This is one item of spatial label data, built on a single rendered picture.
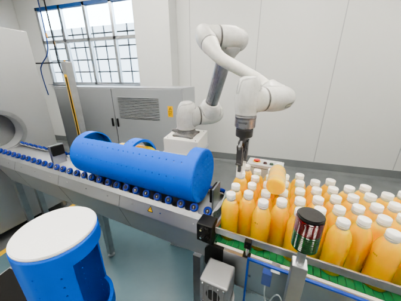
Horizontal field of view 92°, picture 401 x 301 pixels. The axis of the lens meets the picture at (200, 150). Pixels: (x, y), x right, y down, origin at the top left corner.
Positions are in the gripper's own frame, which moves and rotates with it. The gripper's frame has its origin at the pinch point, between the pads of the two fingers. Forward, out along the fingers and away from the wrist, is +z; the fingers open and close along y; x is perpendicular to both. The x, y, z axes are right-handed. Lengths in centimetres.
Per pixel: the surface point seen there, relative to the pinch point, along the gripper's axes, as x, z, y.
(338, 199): 39.6, 3.6, 0.8
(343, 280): 44, 26, 18
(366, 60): 96, -66, -298
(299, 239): 25.3, -3.7, 39.3
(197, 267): -18, 62, 11
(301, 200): 26.5, 3.8, 8.1
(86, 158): -89, 5, 17
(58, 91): -319, -18, -102
